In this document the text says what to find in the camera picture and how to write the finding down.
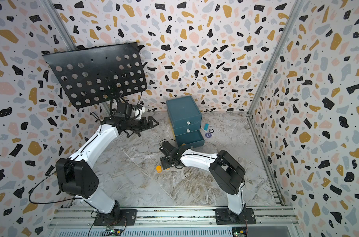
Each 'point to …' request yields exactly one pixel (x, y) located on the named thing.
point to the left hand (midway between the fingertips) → (154, 124)
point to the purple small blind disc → (208, 135)
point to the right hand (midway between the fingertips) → (165, 162)
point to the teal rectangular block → (206, 126)
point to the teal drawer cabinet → (186, 121)
